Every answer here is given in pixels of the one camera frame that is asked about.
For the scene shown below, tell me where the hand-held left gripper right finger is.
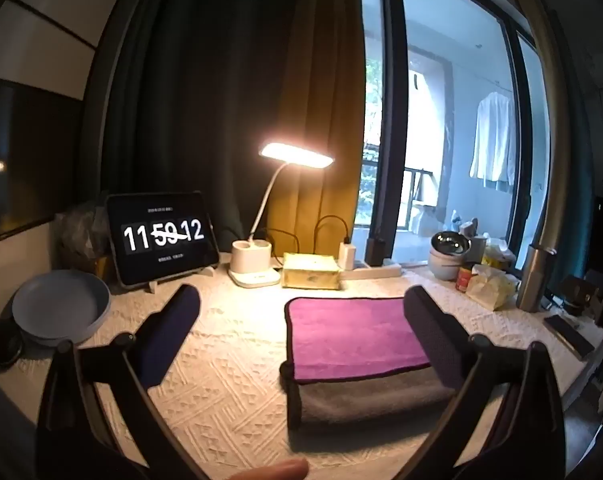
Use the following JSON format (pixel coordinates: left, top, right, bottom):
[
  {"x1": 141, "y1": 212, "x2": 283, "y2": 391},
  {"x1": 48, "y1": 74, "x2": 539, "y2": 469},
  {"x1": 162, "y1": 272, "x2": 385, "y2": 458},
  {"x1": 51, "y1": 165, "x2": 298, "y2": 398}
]
[{"x1": 395, "y1": 285, "x2": 567, "y2": 480}]

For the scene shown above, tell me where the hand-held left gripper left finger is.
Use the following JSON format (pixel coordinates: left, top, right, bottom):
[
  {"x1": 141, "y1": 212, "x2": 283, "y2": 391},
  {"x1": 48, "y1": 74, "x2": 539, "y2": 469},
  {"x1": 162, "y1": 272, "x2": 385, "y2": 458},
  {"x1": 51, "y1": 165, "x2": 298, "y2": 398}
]
[{"x1": 34, "y1": 284, "x2": 212, "y2": 480}]

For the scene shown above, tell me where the purple towel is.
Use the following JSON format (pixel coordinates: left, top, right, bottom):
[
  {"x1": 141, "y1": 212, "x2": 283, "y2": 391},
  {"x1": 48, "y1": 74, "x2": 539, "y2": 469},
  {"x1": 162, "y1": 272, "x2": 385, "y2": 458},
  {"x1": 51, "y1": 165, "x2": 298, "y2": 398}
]
[{"x1": 284, "y1": 296, "x2": 435, "y2": 385}]

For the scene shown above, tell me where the grey towel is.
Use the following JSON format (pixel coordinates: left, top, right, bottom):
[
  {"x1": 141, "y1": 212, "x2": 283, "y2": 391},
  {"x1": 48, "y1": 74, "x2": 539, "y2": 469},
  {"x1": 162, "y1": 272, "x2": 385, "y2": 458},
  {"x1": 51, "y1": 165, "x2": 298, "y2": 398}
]
[{"x1": 280, "y1": 360, "x2": 457, "y2": 432}]

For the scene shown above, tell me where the person's left hand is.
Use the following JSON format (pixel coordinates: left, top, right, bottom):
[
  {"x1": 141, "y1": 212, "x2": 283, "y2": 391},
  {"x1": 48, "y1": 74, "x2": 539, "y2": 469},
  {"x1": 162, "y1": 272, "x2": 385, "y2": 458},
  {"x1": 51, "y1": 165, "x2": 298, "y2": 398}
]
[{"x1": 234, "y1": 458, "x2": 310, "y2": 480}]

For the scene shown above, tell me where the white tablet stand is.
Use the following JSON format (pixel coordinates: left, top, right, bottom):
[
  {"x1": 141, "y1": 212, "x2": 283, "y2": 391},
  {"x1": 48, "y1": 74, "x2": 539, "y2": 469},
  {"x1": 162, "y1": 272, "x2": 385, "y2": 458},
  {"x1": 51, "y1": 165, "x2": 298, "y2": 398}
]
[{"x1": 146, "y1": 264, "x2": 217, "y2": 295}]

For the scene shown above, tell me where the white textured tablecloth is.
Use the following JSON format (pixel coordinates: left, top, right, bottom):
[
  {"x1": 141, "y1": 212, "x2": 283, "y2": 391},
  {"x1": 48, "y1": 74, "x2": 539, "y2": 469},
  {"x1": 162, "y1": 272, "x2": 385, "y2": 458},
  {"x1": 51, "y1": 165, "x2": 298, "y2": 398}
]
[{"x1": 0, "y1": 254, "x2": 603, "y2": 480}]

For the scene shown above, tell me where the white pot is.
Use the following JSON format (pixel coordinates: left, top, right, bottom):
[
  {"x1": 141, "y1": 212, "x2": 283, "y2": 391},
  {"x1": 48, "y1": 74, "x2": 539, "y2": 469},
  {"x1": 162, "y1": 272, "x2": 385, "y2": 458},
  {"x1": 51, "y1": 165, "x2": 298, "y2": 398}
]
[{"x1": 427, "y1": 247, "x2": 470, "y2": 281}]

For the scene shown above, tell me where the crumpled pale plastic packet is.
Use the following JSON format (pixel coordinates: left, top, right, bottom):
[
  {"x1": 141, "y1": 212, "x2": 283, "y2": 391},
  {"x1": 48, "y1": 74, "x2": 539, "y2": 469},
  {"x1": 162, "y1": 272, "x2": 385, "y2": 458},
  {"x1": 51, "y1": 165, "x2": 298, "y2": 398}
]
[{"x1": 465, "y1": 264, "x2": 517, "y2": 311}]

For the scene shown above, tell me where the white power strip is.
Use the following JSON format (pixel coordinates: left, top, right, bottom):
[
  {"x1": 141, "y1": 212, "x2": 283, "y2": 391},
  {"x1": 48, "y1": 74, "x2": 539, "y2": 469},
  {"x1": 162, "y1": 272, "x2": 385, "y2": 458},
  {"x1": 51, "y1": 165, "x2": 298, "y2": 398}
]
[{"x1": 340, "y1": 261, "x2": 403, "y2": 281}]

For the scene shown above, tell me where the black tablet with clock display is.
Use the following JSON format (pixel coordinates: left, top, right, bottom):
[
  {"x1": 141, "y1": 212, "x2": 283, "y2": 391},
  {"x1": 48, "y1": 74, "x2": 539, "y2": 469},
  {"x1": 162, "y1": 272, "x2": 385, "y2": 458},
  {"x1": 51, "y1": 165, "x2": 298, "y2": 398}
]
[{"x1": 105, "y1": 191, "x2": 220, "y2": 289}]

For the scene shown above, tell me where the metal bowl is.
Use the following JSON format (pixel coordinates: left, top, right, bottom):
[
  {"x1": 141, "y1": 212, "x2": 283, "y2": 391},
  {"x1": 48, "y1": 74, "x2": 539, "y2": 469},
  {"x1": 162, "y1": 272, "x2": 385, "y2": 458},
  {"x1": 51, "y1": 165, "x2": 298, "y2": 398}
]
[{"x1": 430, "y1": 230, "x2": 473, "y2": 257}]

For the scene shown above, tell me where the white desk lamp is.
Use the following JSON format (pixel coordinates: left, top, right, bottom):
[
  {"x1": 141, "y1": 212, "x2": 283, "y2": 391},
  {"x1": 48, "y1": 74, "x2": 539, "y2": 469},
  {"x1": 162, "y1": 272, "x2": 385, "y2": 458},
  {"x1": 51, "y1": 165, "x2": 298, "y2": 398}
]
[{"x1": 227, "y1": 142, "x2": 335, "y2": 289}]

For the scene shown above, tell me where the steel thermos bottle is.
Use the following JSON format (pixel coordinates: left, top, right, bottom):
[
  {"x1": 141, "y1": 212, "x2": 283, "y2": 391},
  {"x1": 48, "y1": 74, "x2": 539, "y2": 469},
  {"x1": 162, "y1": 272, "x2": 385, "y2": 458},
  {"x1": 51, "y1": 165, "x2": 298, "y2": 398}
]
[{"x1": 516, "y1": 243, "x2": 557, "y2": 314}]

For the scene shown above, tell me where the blue-grey plate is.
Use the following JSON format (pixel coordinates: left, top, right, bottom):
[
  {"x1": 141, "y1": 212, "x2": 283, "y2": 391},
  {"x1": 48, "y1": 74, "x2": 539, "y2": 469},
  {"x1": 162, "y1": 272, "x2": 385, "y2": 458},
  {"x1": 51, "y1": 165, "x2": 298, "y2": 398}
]
[{"x1": 12, "y1": 269, "x2": 112, "y2": 347}]

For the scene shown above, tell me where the clear plastic bag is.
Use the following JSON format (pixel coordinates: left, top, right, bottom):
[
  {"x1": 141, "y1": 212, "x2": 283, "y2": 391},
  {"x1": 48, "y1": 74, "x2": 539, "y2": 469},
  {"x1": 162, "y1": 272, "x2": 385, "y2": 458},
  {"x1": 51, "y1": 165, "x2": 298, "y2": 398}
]
[{"x1": 55, "y1": 204, "x2": 113, "y2": 282}]

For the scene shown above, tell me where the yellow tissue pack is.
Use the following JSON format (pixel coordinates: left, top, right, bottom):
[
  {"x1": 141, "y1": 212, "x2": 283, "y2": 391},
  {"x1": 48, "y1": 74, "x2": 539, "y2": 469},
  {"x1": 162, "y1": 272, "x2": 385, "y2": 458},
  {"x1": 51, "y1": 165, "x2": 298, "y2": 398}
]
[{"x1": 281, "y1": 252, "x2": 343, "y2": 291}]

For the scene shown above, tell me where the black phone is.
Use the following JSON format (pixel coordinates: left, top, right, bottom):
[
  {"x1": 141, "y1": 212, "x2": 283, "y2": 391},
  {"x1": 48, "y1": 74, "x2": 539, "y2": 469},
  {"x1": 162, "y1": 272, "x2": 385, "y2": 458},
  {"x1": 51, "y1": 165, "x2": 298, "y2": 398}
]
[{"x1": 543, "y1": 313, "x2": 595, "y2": 359}]

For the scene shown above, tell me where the black device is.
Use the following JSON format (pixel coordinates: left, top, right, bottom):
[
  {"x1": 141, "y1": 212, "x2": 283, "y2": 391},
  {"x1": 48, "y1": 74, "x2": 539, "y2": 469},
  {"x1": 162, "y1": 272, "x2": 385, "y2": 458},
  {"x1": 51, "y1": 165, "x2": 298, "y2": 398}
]
[{"x1": 560, "y1": 271, "x2": 603, "y2": 333}]

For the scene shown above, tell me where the small black cup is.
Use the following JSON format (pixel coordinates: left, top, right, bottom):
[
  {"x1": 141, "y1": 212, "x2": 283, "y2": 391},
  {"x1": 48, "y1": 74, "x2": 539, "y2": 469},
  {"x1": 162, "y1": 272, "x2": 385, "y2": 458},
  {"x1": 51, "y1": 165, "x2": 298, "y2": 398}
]
[{"x1": 0, "y1": 318, "x2": 25, "y2": 367}]

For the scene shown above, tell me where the teal curtain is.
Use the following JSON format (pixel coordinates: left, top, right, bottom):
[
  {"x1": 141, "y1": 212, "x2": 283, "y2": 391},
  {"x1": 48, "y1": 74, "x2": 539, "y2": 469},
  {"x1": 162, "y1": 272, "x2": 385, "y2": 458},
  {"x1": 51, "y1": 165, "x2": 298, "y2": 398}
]
[{"x1": 564, "y1": 105, "x2": 596, "y2": 286}]

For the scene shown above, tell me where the white hanging shirt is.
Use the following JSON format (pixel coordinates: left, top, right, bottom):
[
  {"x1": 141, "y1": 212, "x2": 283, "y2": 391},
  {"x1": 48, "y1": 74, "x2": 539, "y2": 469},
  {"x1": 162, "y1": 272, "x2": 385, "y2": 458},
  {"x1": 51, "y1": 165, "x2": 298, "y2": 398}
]
[{"x1": 469, "y1": 90, "x2": 517, "y2": 192}]

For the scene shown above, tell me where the beige curtain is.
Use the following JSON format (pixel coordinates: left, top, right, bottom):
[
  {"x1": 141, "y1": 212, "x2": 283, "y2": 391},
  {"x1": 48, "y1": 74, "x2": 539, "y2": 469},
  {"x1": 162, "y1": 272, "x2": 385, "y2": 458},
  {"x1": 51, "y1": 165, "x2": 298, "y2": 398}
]
[{"x1": 501, "y1": 0, "x2": 588, "y2": 283}]

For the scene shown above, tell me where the dark green curtain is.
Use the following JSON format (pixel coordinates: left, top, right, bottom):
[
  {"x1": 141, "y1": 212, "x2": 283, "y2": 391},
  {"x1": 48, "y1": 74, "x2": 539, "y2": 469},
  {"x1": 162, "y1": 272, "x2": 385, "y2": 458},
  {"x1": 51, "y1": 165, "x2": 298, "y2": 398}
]
[{"x1": 100, "y1": 0, "x2": 327, "y2": 253}]

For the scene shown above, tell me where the mustard yellow curtain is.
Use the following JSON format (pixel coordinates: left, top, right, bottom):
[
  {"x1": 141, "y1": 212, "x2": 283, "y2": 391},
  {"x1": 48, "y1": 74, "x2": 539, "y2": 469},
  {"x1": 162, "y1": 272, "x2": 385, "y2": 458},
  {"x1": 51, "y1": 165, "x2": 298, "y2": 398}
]
[{"x1": 265, "y1": 0, "x2": 368, "y2": 257}]

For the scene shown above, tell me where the black cable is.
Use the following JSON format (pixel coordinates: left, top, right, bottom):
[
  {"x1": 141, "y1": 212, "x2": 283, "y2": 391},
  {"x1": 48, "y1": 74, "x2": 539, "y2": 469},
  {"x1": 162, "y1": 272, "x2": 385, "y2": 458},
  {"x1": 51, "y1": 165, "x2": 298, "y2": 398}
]
[{"x1": 314, "y1": 215, "x2": 353, "y2": 257}]

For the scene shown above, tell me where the black sliding door frame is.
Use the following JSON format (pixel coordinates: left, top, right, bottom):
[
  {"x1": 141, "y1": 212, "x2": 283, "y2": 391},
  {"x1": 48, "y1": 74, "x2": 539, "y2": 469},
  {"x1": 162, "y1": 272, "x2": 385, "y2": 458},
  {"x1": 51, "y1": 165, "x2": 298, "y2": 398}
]
[{"x1": 364, "y1": 0, "x2": 539, "y2": 267}]

